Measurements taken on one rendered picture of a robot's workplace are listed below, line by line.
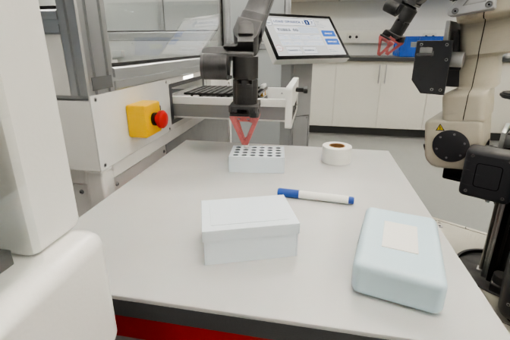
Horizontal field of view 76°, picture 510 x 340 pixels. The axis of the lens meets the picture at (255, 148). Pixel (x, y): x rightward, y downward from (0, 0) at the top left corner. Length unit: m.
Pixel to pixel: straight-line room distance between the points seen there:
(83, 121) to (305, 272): 0.47
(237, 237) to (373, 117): 3.67
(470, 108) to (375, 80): 2.84
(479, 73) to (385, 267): 0.90
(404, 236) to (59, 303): 0.37
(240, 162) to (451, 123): 0.72
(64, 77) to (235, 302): 0.49
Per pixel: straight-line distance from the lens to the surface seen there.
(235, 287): 0.42
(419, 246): 0.45
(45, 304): 0.24
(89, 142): 0.69
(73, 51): 0.67
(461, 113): 1.18
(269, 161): 0.72
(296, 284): 0.42
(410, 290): 0.41
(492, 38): 1.19
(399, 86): 4.03
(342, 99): 3.95
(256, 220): 0.44
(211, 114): 0.93
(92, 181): 0.72
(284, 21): 1.95
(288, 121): 0.87
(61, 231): 0.27
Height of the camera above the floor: 1.03
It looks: 18 degrees down
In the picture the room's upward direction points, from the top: straight up
